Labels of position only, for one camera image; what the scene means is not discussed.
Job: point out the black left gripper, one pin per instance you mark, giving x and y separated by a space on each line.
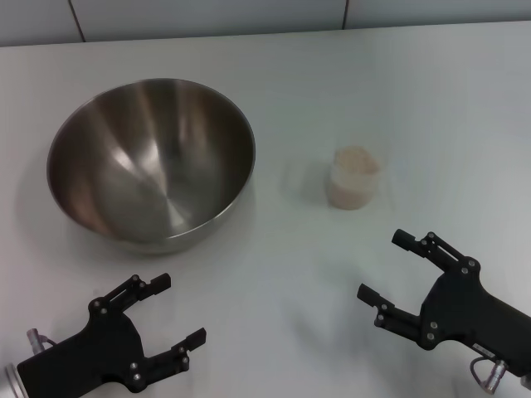
103 348

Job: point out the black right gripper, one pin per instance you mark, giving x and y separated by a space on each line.
469 315

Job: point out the clear plastic measuring cup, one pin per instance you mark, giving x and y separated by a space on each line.
352 195

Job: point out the stainless steel mixing bowl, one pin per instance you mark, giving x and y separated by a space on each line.
149 166

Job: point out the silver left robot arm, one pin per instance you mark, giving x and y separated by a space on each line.
12 381

